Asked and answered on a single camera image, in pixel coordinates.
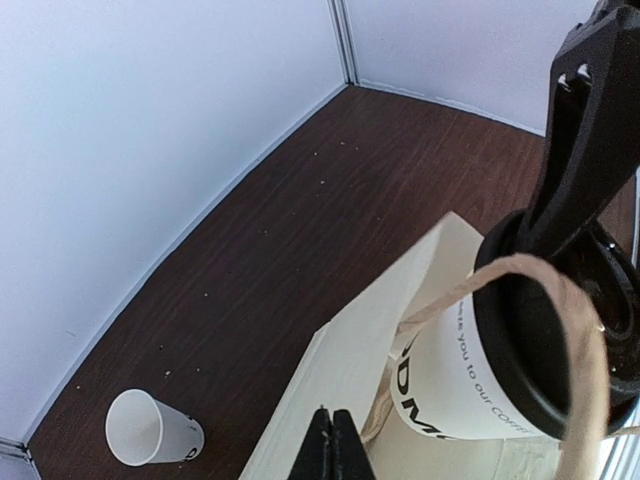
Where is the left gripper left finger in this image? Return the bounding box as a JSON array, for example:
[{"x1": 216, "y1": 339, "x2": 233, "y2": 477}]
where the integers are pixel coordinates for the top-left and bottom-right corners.
[{"x1": 288, "y1": 407, "x2": 333, "y2": 480}]

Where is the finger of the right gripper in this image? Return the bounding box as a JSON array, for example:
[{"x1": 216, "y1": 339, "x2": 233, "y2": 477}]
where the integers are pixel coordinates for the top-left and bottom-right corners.
[{"x1": 519, "y1": 1, "x2": 639, "y2": 258}]

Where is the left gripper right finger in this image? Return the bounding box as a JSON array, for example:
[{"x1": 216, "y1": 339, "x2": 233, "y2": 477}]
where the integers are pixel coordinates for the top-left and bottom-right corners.
[{"x1": 332, "y1": 409, "x2": 375, "y2": 480}]

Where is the brown paper bag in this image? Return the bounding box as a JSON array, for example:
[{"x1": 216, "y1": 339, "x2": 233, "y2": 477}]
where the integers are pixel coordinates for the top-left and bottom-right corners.
[{"x1": 242, "y1": 212, "x2": 639, "y2": 479}]

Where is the white paper cup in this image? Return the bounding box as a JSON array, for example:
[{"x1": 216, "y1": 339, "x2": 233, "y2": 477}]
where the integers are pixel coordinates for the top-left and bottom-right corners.
[
  {"x1": 105, "y1": 389, "x2": 205, "y2": 467},
  {"x1": 390, "y1": 295, "x2": 545, "y2": 440}
]

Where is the black plastic cup lid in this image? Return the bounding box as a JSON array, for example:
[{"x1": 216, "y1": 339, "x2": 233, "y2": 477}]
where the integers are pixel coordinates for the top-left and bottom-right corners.
[{"x1": 473, "y1": 223, "x2": 639, "y2": 439}]

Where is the left aluminium frame post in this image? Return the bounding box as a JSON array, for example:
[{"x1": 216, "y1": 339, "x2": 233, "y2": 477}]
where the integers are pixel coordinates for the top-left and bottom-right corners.
[{"x1": 328, "y1": 0, "x2": 360, "y2": 86}]

